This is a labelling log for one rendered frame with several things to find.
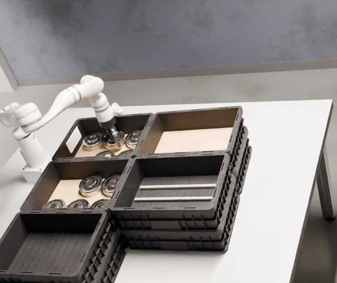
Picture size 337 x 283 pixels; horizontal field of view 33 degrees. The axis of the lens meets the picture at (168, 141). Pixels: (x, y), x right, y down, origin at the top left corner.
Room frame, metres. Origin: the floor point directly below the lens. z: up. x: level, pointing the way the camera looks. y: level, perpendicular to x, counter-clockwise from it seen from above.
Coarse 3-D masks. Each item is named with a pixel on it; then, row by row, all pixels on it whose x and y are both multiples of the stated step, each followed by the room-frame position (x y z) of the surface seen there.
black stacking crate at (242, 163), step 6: (246, 132) 1.90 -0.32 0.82; (246, 138) 1.88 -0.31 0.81; (246, 144) 1.90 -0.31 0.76; (246, 150) 1.86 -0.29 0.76; (240, 156) 1.77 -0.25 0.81; (246, 156) 1.86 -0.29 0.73; (240, 162) 1.76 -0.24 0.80; (246, 162) 1.83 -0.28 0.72; (240, 168) 1.76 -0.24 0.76; (246, 168) 1.81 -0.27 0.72; (234, 174) 1.68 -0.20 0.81; (240, 174) 1.73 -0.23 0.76; (240, 180) 1.74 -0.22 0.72; (240, 186) 1.71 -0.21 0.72
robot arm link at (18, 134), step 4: (12, 104) 2.31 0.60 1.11; (16, 104) 2.31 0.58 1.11; (4, 108) 2.30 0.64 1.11; (8, 108) 2.29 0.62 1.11; (16, 128) 2.32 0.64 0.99; (20, 128) 2.29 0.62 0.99; (12, 132) 2.31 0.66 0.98; (16, 132) 2.29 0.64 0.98; (20, 132) 2.28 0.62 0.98; (16, 136) 2.27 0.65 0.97; (20, 136) 2.26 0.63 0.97; (24, 136) 2.27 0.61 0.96
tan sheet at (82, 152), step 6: (126, 144) 2.11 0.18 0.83; (78, 150) 2.20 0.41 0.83; (84, 150) 2.18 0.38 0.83; (96, 150) 2.15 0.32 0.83; (102, 150) 2.13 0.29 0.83; (114, 150) 2.10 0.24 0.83; (120, 150) 2.08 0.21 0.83; (78, 156) 2.16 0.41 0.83; (84, 156) 2.14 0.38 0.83; (90, 156) 2.12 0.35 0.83
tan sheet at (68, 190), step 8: (64, 184) 1.99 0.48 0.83; (72, 184) 1.97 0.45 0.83; (56, 192) 1.95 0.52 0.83; (64, 192) 1.93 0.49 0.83; (72, 192) 1.91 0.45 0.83; (80, 192) 1.89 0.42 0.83; (48, 200) 1.91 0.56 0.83; (64, 200) 1.88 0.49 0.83; (72, 200) 1.86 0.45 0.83; (88, 200) 1.82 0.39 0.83; (96, 200) 1.80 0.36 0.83
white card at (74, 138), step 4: (76, 128) 2.26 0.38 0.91; (76, 132) 2.25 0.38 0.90; (72, 136) 2.21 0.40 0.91; (76, 136) 2.23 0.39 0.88; (80, 136) 2.26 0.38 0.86; (68, 140) 2.17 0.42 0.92; (72, 140) 2.20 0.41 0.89; (76, 140) 2.22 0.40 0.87; (68, 144) 2.16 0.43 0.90; (72, 144) 2.19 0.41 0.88; (76, 144) 2.21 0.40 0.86; (72, 148) 2.18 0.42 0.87
